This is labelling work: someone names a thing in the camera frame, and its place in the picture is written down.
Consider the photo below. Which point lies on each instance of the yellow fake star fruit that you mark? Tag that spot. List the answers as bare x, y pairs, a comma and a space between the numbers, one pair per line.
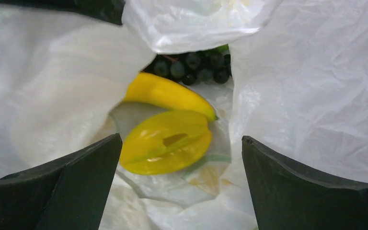
166, 143

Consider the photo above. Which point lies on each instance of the dark fake grape bunch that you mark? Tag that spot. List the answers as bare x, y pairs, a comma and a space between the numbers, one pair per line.
191, 68

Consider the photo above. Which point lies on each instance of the green fake fruit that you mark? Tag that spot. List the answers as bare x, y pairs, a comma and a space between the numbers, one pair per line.
222, 49

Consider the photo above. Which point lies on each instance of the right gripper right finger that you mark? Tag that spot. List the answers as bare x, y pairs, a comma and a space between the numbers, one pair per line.
289, 195

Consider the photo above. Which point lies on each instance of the yellow fake banana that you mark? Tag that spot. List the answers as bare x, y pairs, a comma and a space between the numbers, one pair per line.
158, 91

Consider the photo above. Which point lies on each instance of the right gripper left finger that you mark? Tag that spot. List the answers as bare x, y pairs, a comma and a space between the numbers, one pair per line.
68, 193

